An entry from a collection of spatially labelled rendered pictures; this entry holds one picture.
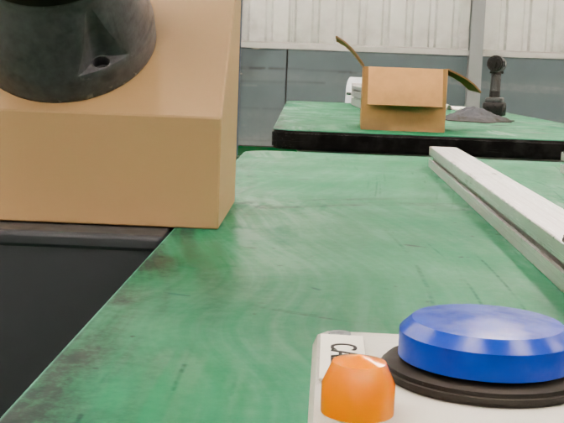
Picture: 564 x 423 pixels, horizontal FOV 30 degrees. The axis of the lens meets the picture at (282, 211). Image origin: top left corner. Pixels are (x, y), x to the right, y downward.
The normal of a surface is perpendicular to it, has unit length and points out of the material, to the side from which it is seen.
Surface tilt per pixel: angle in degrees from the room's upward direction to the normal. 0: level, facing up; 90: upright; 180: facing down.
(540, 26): 90
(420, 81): 64
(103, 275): 90
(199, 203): 90
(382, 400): 90
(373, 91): 68
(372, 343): 0
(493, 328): 3
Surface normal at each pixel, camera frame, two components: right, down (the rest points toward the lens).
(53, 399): 0.04, -0.99
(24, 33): -0.27, 0.52
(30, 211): -0.03, 0.13
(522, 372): 0.19, 0.14
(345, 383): -0.37, -0.30
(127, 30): 0.83, 0.18
